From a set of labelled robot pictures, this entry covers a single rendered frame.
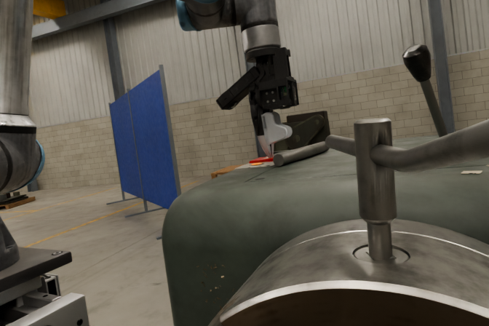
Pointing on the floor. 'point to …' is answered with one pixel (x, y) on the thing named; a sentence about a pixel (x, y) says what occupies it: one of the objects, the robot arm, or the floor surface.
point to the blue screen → (145, 143)
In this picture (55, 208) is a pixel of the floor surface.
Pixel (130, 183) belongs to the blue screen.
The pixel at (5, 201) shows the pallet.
